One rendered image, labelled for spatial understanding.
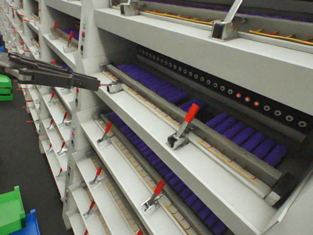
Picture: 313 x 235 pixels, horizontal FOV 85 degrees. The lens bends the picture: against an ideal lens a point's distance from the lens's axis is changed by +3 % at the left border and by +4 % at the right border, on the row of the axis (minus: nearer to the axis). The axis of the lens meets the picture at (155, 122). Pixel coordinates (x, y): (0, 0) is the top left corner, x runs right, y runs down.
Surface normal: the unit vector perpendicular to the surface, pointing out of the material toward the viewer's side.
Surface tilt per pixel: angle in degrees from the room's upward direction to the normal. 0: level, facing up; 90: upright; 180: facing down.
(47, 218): 0
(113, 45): 90
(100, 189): 21
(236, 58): 111
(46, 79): 91
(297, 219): 90
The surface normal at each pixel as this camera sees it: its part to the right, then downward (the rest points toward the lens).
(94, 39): 0.62, 0.51
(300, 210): -0.73, 0.08
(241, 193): 0.01, -0.77
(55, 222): 0.29, -0.86
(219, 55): -0.79, 0.39
